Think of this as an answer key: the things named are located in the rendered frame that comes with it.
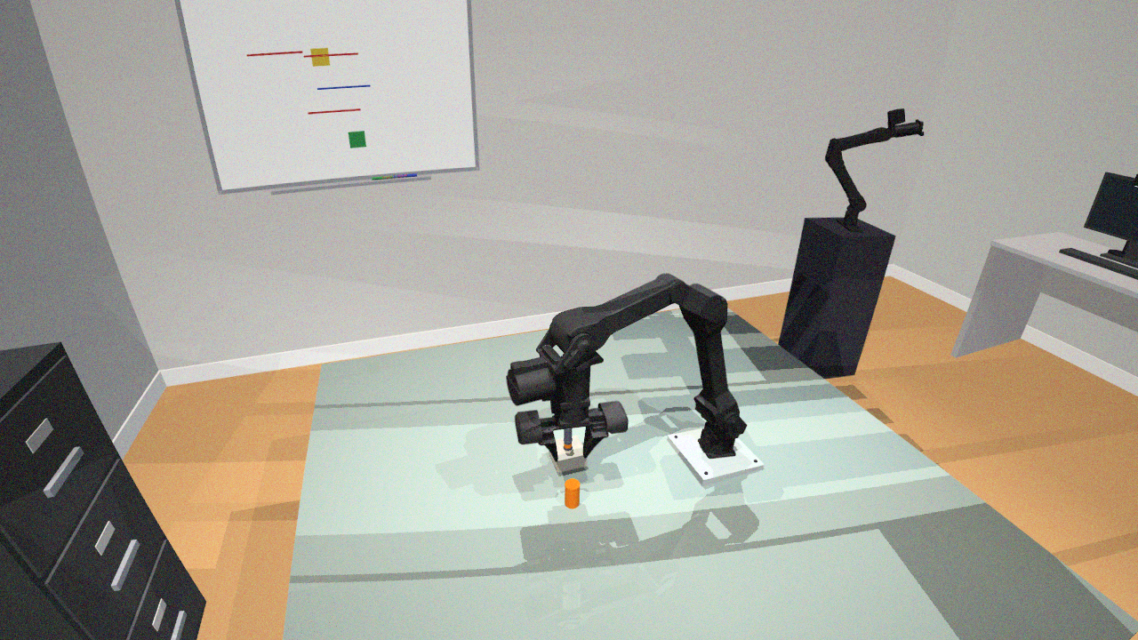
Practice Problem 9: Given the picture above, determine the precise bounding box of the cream square block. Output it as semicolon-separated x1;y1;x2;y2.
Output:
549;436;588;471

